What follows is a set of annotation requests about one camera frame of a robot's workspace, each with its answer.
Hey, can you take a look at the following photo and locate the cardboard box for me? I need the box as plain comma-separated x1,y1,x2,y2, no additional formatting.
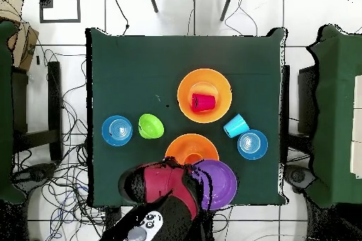
0,0,40,72

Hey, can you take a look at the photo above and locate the white box stack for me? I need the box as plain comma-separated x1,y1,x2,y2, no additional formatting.
349,74,362,180

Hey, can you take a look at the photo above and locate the black floor frame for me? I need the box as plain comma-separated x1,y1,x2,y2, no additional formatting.
38,0,82,24

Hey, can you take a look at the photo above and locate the purple bowl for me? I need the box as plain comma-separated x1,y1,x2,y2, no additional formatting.
189,159,238,211

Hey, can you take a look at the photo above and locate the small green bowl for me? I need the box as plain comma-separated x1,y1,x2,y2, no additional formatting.
138,113,165,140

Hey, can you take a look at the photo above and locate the dark green covered table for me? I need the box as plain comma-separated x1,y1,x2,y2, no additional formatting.
0,20,28,205
306,24,362,208

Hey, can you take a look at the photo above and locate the black power strip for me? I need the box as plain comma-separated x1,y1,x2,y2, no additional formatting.
105,206,123,229

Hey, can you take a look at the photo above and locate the blue bowl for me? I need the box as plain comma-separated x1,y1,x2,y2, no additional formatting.
237,129,269,160
101,114,134,148

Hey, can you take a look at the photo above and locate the black metal stand frame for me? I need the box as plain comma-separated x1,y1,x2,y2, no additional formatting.
11,61,64,163

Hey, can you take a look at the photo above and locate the dark green table cloth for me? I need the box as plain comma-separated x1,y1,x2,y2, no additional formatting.
86,27,288,208

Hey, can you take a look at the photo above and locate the blue cup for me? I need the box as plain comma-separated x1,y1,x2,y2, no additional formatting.
223,112,250,139

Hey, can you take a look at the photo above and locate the black pedestal foot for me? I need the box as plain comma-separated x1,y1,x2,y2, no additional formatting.
12,163,59,194
284,164,316,189

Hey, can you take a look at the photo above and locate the black tripod leg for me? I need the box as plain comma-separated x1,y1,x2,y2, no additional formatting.
219,0,236,22
146,0,160,13

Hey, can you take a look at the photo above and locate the red cup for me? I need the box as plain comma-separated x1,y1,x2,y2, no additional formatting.
191,93,217,113

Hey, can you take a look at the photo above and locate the black cable with connector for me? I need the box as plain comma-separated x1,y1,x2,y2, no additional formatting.
110,0,130,36

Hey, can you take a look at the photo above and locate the large orange bowl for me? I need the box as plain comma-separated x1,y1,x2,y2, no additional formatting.
164,133,221,166
177,68,233,124

